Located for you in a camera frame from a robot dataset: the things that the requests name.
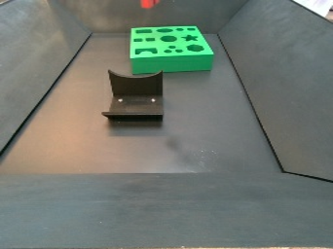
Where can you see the red double-square block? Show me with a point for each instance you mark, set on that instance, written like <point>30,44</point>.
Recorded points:
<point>148,4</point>

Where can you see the green foam shape board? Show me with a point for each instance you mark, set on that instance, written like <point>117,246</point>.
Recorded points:
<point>169,48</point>

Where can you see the black curved holder stand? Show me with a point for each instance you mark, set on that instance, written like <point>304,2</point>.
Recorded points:
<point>137,97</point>

